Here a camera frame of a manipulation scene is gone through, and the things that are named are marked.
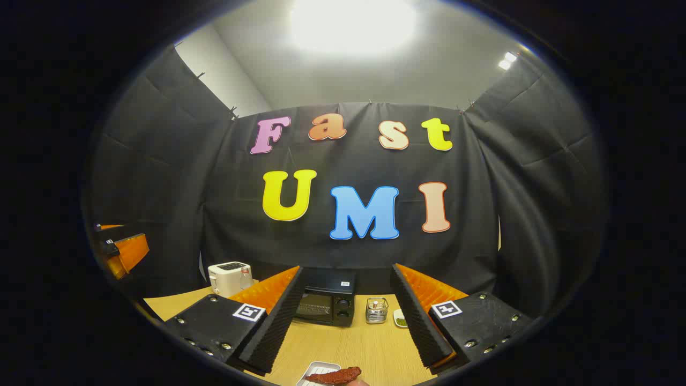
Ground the white toaster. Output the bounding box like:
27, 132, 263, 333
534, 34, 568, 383
207, 261, 254, 298

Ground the large ceiling light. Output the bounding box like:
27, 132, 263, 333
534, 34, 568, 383
289, 0, 419, 54

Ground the metal wire holder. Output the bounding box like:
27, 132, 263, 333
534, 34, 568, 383
366, 296, 390, 324

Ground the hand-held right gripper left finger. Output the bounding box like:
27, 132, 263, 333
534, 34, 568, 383
163, 265, 305, 375

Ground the black electric oven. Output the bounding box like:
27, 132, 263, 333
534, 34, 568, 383
292, 267, 357, 328

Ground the red meat slice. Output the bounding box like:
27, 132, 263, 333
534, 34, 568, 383
304, 367, 362, 384

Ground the white slotted tray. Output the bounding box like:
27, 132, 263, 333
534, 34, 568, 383
296, 361, 342, 386

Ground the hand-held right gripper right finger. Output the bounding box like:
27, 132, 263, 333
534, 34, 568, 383
390, 263, 536, 376

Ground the black backdrop cloth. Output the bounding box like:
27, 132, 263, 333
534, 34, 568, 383
80, 43, 609, 322

